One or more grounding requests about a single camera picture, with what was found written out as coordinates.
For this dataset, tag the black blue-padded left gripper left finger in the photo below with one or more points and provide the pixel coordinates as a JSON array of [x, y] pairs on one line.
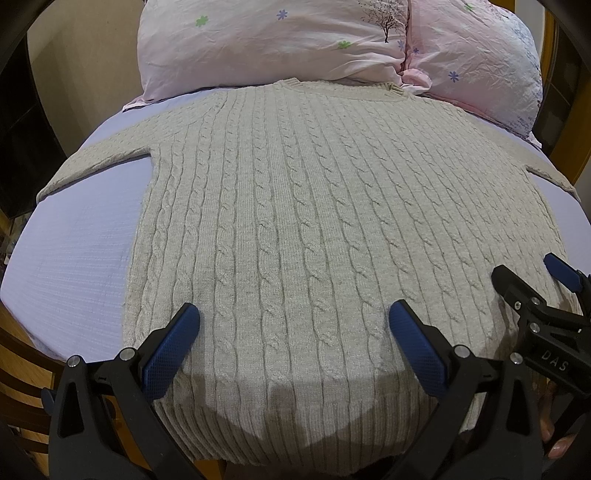
[[103, 422]]

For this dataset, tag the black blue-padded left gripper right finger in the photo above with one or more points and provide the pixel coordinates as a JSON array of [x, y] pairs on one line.
[[485, 425]]

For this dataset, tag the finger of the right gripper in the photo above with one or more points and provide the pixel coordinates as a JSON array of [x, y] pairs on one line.
[[563, 273], [527, 304]]

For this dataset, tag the beige cable-knit sweater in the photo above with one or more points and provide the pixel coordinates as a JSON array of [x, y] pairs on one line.
[[335, 426]]

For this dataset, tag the person's hand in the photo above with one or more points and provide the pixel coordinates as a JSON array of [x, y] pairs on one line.
[[561, 418]]

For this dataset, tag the wooden headboard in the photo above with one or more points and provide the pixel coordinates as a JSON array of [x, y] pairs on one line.
[[562, 32]]

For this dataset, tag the lavender bed sheet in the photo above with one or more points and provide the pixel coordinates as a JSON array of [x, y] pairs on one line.
[[74, 258]]

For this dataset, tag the pink floral pillow right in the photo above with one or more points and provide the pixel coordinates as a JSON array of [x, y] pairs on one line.
[[477, 56]]

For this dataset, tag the pink floral pillow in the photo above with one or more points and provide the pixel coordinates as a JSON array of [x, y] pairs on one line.
[[477, 56], [186, 46]]

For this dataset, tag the pink floral pillow left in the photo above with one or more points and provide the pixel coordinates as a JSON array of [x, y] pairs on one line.
[[186, 46]]

